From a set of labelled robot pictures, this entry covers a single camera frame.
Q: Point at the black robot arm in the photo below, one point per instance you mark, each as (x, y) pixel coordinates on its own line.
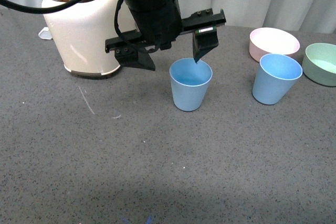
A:
(159, 23)

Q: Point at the blue plastic cup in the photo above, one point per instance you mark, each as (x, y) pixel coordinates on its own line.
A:
(275, 77)
(189, 83)

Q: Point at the pink bowl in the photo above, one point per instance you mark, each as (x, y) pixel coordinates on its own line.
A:
(267, 40)

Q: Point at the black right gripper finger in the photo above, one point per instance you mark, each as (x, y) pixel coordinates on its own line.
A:
(204, 40)

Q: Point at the green bowl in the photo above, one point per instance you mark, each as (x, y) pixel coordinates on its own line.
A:
(319, 63)

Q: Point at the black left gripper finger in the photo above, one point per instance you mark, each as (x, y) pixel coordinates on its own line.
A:
(133, 59)

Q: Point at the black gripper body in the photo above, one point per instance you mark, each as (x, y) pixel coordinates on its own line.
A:
(159, 23)

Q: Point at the white power plug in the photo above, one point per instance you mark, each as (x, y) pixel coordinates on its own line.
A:
(45, 34)

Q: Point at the white two-slot toaster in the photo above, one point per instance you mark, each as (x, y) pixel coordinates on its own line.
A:
(80, 33)

